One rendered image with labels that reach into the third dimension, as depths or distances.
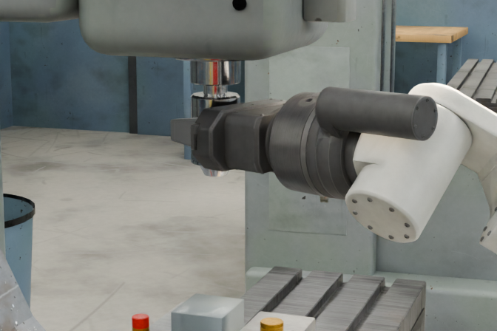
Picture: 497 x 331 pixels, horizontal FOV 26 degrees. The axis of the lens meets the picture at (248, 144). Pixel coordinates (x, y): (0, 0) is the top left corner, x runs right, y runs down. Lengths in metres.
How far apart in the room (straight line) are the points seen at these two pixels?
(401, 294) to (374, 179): 0.70
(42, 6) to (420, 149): 0.35
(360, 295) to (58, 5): 0.72
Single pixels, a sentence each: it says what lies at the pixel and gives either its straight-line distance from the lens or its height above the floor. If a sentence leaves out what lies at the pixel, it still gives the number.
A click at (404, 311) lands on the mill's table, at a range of 1.45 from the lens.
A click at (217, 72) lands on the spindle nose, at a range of 0.99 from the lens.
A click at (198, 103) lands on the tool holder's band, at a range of 1.00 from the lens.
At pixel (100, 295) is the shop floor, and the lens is 4.50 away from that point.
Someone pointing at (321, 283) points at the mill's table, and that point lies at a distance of 1.56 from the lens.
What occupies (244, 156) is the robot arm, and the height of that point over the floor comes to 1.23.
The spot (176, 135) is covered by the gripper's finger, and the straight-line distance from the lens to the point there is 1.01.
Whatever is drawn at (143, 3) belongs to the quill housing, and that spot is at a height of 1.36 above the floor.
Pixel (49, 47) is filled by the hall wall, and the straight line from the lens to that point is 8.56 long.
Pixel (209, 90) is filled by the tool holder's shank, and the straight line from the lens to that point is 1.01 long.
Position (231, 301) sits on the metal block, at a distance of 1.05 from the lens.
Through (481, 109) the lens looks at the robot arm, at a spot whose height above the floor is 1.28.
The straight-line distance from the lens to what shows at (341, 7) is 0.95.
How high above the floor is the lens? 1.41
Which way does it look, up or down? 10 degrees down
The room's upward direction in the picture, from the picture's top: straight up
